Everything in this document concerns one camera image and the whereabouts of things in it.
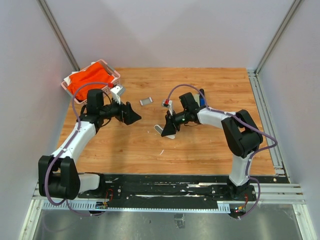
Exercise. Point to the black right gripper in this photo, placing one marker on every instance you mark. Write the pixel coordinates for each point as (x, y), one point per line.
(169, 128)

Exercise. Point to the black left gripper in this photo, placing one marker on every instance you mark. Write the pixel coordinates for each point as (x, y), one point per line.
(129, 115)

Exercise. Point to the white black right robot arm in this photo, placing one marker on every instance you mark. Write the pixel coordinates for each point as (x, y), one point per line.
(238, 128)

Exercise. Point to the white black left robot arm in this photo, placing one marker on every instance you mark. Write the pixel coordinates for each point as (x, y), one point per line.
(57, 173)

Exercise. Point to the grey white stapler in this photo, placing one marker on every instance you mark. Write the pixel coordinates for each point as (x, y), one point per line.
(197, 99)

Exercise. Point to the orange cloth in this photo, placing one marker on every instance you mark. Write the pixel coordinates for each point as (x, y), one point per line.
(94, 73)

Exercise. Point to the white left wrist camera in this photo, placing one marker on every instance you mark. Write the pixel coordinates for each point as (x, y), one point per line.
(116, 92)

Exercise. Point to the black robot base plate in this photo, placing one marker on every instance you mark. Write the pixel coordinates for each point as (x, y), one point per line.
(120, 186)

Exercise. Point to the grey slotted cable duct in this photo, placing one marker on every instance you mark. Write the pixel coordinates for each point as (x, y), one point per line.
(149, 204)

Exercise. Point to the left aluminium frame post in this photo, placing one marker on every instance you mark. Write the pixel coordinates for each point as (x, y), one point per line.
(58, 33)

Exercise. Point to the aluminium frame post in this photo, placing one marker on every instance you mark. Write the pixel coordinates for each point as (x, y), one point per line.
(58, 33)
(293, 9)

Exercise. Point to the right aluminium frame post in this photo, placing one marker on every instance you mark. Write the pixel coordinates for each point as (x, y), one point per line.
(293, 9)

